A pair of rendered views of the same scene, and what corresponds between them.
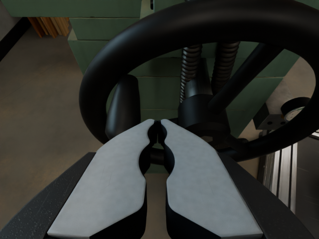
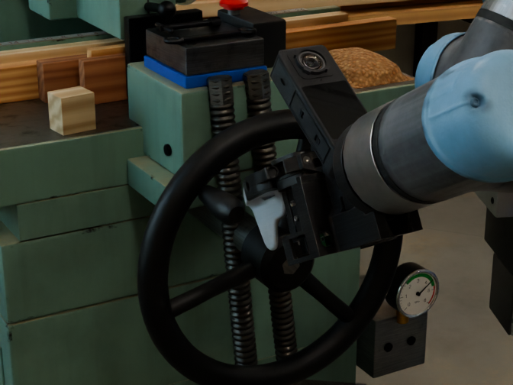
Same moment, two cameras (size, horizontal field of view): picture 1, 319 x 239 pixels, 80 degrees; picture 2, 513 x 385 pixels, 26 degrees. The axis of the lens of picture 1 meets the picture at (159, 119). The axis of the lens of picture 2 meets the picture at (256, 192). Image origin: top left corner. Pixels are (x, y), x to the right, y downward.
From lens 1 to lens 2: 87 cm
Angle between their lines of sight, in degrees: 42
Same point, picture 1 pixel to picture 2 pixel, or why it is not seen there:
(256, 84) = (323, 267)
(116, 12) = (90, 182)
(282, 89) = not seen: hidden behind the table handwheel
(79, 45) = (20, 252)
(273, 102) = not seen: hidden behind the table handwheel
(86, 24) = (41, 211)
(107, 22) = (74, 202)
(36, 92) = not seen: outside the picture
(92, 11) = (56, 188)
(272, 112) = (379, 317)
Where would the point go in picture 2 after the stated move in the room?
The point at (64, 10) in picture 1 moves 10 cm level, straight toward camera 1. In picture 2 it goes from (14, 194) to (89, 216)
